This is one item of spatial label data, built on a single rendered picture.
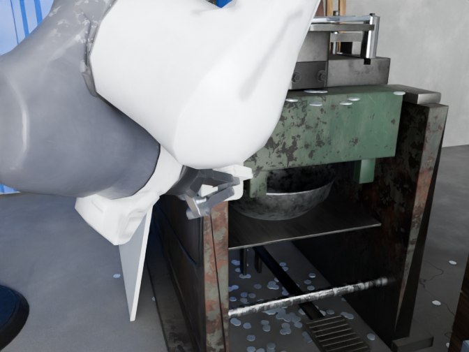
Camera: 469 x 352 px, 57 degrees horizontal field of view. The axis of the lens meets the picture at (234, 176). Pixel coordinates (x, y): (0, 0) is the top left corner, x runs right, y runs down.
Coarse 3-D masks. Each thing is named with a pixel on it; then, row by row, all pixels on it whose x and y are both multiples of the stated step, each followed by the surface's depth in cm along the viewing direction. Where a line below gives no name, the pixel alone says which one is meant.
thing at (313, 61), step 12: (312, 24) 74; (324, 24) 74; (336, 24) 75; (348, 24) 76; (360, 24) 76; (372, 24) 77; (312, 36) 87; (324, 36) 88; (312, 48) 88; (324, 48) 89; (300, 60) 88; (312, 60) 89; (324, 60) 90; (300, 72) 89; (312, 72) 90; (324, 72) 90; (300, 84) 90; (312, 84) 91; (324, 84) 91
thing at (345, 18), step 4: (320, 16) 102; (324, 16) 102; (328, 16) 101; (332, 16) 101; (336, 16) 100; (340, 16) 99; (344, 16) 98; (348, 16) 97; (352, 16) 96; (356, 16) 95; (364, 16) 82; (368, 16) 84; (312, 20) 77; (316, 20) 77; (320, 20) 77; (324, 20) 77; (328, 20) 85; (332, 20) 84; (336, 20) 82; (340, 20) 78; (344, 20) 78; (348, 20) 79; (352, 20) 80; (356, 20) 80; (360, 20) 81; (364, 20) 83
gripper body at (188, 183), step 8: (184, 168) 42; (192, 168) 43; (184, 176) 42; (192, 176) 44; (176, 184) 42; (184, 184) 44; (192, 184) 47; (200, 184) 49; (168, 192) 44; (176, 192) 45; (184, 192) 46; (192, 192) 47
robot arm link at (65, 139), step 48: (96, 0) 27; (48, 48) 26; (0, 96) 25; (48, 96) 26; (96, 96) 30; (0, 144) 25; (48, 144) 26; (96, 144) 29; (144, 144) 35; (48, 192) 30; (96, 192) 33
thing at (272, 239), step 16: (320, 208) 115; (336, 208) 115; (352, 208) 115; (240, 224) 106; (256, 224) 106; (272, 224) 106; (288, 224) 106; (304, 224) 106; (320, 224) 106; (336, 224) 106; (352, 224) 106; (368, 224) 106; (240, 240) 99; (256, 240) 99; (272, 240) 99; (288, 240) 100
